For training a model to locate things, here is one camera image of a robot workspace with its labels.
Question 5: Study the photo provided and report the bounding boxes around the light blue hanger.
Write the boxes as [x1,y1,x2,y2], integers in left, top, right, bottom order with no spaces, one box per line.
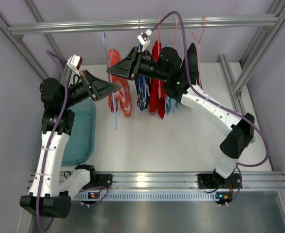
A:
[138,18,147,104]
[102,33,120,131]

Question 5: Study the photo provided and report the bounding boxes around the orange white trousers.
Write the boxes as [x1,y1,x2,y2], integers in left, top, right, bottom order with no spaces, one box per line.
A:
[107,61,132,118]

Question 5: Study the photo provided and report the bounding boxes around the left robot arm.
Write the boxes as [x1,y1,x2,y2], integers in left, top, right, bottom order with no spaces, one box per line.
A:
[19,70,121,218]

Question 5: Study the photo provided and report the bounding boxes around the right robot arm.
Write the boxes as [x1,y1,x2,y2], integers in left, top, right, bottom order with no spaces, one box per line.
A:
[107,44,254,189]

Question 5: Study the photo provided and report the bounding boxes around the red trousers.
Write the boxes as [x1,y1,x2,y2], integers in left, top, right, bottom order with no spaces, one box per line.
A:
[149,41,166,119]

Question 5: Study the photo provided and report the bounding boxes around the pink hanger with red trousers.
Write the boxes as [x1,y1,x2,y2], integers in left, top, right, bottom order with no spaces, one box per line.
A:
[156,16,164,100]

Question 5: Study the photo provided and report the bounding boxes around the blue patterned trousers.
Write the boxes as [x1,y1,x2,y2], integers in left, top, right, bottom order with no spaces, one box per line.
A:
[133,42,151,111]

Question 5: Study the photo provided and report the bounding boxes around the black trousers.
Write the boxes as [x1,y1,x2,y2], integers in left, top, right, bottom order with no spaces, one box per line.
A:
[187,43,199,84]

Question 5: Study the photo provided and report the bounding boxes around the pink hanger with black trousers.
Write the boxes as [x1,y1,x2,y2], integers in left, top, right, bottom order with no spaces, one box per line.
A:
[191,15,207,87]

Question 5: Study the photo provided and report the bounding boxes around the light blue trousers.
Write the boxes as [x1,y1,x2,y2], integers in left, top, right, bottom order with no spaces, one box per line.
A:
[165,40,180,115]

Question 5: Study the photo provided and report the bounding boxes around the teal plastic tray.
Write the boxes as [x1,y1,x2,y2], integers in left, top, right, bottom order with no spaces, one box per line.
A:
[62,99,96,166]

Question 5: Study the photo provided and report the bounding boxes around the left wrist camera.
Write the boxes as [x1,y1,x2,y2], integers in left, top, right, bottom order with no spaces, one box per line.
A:
[67,54,83,76]

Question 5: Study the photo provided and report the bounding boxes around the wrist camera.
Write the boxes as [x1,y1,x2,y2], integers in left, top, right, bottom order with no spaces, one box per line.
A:
[137,29,153,52]
[67,54,83,76]

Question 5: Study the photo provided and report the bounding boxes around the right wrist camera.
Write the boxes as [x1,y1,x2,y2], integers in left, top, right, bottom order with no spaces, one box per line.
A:
[137,29,153,52]

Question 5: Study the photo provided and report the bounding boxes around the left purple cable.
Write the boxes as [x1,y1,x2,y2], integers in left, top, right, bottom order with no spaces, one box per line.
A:
[35,50,110,231]

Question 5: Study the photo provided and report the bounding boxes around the purple cable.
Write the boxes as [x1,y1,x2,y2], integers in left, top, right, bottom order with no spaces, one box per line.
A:
[35,50,110,231]
[150,10,270,203]

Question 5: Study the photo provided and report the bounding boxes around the aluminium hanging rail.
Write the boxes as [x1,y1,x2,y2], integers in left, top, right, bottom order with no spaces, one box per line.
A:
[8,14,276,35]

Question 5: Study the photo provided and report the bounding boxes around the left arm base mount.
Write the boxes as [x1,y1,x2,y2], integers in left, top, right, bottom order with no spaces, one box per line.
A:
[94,173,113,189]

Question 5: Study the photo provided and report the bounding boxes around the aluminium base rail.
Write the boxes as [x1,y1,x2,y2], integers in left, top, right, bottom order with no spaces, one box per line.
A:
[98,171,285,192]

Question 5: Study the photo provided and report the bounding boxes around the slotted cable duct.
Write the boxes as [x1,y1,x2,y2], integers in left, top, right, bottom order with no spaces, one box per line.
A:
[73,191,230,202]

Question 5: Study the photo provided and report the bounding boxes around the aluminium frame left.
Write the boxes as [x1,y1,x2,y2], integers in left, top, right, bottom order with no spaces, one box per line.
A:
[0,0,63,79]

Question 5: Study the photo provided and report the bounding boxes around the aluminium frame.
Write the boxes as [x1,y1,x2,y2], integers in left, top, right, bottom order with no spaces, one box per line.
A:
[218,0,285,115]
[0,0,63,79]

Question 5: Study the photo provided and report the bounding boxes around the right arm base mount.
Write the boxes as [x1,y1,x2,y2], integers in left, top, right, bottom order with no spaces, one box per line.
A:
[197,172,241,190]

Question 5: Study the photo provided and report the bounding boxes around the aluminium frame right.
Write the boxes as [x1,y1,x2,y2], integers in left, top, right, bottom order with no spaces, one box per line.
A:
[218,0,285,115]

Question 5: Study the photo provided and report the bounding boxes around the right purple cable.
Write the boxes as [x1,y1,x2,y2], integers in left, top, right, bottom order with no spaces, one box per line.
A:
[150,10,270,203]

